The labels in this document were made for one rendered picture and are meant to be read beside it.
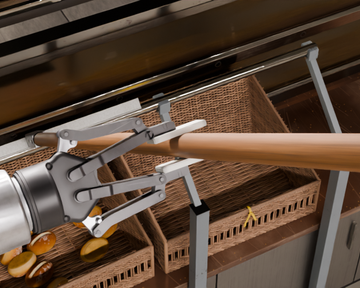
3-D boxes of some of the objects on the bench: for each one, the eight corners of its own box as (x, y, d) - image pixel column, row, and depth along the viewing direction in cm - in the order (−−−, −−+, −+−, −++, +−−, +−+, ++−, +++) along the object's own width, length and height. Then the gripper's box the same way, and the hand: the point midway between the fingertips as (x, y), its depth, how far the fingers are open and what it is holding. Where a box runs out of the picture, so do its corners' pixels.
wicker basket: (-72, 240, 264) (-92, 182, 244) (90, 175, 284) (83, 116, 264) (-17, 359, 234) (-36, 304, 215) (158, 277, 254) (156, 219, 234)
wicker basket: (101, 172, 284) (95, 114, 265) (244, 120, 302) (248, 62, 283) (164, 277, 254) (163, 219, 234) (319, 212, 272) (330, 154, 252)
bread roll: (82, 267, 257) (88, 267, 252) (72, 248, 257) (77, 248, 252) (108, 251, 262) (114, 250, 257) (98, 232, 261) (104, 231, 256)
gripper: (-7, 136, 96) (176, 76, 104) (37, 265, 98) (213, 196, 106) (3, 137, 89) (198, 72, 97) (50, 275, 91) (238, 200, 99)
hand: (181, 146), depth 100 cm, fingers closed on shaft, 3 cm apart
